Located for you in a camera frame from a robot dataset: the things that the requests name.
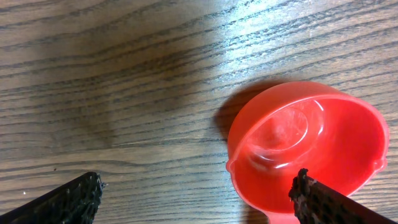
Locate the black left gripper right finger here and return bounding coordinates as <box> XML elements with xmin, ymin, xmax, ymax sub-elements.
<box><xmin>289</xmin><ymin>169</ymin><xmax>397</xmax><ymax>224</ymax></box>

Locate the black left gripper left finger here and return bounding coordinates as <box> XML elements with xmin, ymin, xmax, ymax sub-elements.
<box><xmin>1</xmin><ymin>172</ymin><xmax>104</xmax><ymax>224</ymax></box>

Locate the red measuring scoop blue handle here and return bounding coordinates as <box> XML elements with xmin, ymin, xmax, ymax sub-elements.
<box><xmin>226</xmin><ymin>82</ymin><xmax>389</xmax><ymax>223</ymax></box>

